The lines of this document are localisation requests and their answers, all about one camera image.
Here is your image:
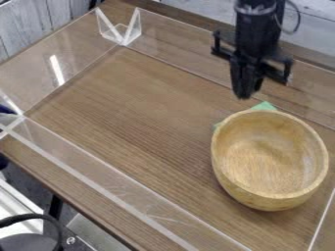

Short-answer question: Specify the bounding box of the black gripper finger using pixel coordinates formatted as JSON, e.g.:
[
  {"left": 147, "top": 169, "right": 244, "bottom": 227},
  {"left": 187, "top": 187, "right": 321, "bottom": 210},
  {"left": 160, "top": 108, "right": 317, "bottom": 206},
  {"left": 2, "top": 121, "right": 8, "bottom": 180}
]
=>
[
  {"left": 247, "top": 65, "right": 264, "bottom": 97},
  {"left": 231, "top": 58, "right": 248, "bottom": 98}
]

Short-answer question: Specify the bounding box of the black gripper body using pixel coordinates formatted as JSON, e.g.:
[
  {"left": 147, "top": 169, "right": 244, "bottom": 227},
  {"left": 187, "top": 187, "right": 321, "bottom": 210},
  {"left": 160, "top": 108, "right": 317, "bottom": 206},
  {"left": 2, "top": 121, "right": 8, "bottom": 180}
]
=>
[{"left": 211, "top": 4, "right": 293, "bottom": 86}]

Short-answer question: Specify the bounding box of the green foam block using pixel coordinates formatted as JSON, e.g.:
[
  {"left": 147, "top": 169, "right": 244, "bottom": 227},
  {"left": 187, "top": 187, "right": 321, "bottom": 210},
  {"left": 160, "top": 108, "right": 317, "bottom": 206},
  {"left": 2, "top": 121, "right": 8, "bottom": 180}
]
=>
[{"left": 212, "top": 101, "right": 277, "bottom": 130}]

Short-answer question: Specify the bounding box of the brown wooden bowl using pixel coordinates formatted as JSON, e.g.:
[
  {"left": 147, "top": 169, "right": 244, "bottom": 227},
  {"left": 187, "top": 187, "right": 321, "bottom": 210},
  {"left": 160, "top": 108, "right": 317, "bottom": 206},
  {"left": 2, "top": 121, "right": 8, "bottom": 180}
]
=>
[{"left": 211, "top": 109, "right": 329, "bottom": 212}]

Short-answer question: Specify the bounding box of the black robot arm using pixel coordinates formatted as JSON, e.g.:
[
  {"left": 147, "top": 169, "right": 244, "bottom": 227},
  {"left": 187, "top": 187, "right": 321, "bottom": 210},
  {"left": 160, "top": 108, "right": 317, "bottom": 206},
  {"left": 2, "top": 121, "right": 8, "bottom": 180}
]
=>
[{"left": 211, "top": 0, "right": 293, "bottom": 99}]

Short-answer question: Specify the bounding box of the blue object at left edge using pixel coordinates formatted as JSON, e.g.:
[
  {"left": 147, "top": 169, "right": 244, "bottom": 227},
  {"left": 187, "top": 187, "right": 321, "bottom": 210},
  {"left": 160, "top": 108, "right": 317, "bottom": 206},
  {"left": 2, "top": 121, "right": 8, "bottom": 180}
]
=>
[{"left": 0, "top": 104, "right": 16, "bottom": 115}]

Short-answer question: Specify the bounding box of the black table leg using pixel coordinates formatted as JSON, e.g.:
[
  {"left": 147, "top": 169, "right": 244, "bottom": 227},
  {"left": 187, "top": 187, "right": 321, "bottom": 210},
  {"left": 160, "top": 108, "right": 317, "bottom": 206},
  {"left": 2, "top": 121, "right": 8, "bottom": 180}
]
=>
[{"left": 48, "top": 195, "right": 64, "bottom": 220}]

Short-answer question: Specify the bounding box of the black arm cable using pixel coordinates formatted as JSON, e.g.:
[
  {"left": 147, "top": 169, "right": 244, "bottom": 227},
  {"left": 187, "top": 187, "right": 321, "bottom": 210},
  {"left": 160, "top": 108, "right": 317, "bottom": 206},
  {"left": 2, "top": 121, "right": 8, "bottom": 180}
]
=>
[{"left": 275, "top": 0, "right": 303, "bottom": 35}]

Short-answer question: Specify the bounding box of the clear acrylic corner bracket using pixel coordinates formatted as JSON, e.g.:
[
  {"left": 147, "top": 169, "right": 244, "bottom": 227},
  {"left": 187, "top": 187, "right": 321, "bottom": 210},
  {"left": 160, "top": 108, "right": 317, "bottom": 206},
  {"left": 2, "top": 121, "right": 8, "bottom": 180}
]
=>
[{"left": 95, "top": 8, "right": 141, "bottom": 46}]

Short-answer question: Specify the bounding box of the black cable loop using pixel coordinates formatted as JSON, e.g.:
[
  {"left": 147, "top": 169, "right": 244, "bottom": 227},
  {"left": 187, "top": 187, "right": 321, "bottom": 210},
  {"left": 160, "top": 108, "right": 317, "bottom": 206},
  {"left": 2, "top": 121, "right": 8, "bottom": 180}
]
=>
[{"left": 0, "top": 213, "right": 63, "bottom": 251}]

